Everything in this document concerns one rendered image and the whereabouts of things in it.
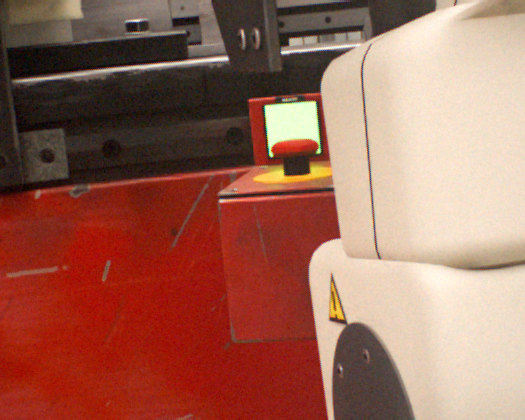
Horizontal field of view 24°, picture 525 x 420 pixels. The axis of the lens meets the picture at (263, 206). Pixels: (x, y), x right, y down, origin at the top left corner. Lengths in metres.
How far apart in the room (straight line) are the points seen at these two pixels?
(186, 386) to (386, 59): 0.82
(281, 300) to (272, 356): 0.30
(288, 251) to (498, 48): 0.50
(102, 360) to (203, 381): 0.10
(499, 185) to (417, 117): 0.04
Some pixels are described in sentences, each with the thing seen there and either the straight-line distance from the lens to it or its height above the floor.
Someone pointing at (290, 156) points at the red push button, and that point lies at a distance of 0.98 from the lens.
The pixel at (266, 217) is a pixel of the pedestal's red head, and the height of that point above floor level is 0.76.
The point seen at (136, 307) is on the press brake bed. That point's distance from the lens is 1.23.
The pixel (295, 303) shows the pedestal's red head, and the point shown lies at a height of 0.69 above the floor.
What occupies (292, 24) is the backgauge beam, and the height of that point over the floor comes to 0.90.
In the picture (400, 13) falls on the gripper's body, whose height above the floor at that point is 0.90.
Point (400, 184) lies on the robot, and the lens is 0.46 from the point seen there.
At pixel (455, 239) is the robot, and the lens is 0.45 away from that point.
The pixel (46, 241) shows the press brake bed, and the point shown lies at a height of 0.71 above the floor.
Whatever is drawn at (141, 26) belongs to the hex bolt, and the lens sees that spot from 1.27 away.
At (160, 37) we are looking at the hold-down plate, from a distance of 1.26.
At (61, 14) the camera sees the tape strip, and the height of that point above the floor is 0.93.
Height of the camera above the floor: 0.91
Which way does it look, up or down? 9 degrees down
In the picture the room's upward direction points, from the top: 6 degrees counter-clockwise
